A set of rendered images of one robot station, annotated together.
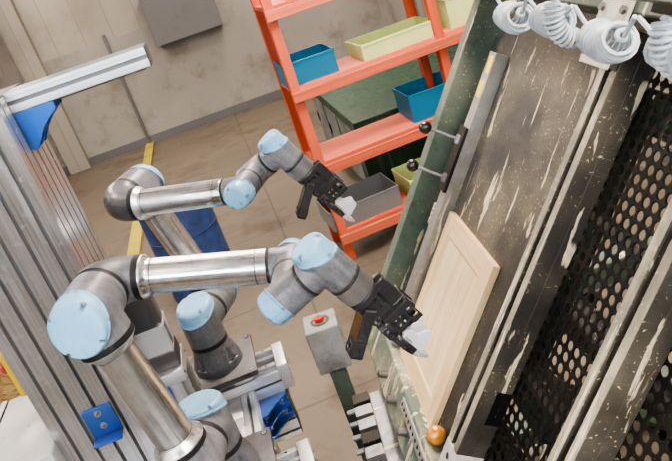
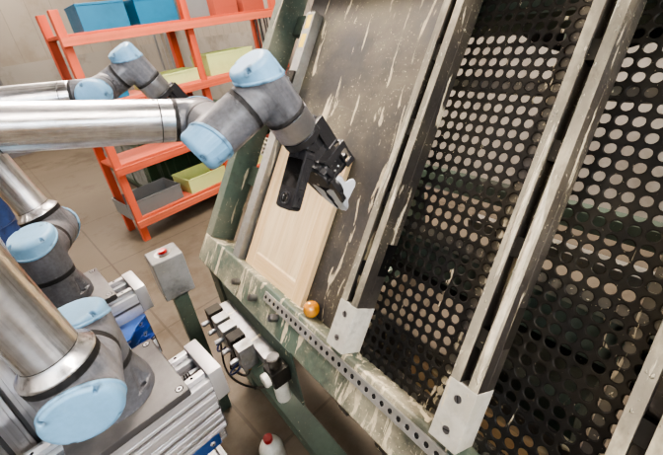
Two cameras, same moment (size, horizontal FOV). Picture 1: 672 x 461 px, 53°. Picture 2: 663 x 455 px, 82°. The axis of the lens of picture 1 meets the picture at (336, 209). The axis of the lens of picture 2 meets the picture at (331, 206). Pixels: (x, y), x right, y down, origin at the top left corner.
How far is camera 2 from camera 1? 0.80 m
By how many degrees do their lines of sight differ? 31
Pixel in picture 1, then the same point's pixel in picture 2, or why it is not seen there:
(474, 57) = (283, 30)
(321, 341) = (167, 269)
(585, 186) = (454, 54)
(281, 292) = (220, 118)
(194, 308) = (33, 237)
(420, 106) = not seen: hidden behind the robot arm
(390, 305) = (325, 149)
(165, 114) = not seen: outside the picture
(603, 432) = (551, 221)
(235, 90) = not seen: hidden behind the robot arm
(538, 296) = (419, 153)
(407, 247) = (236, 184)
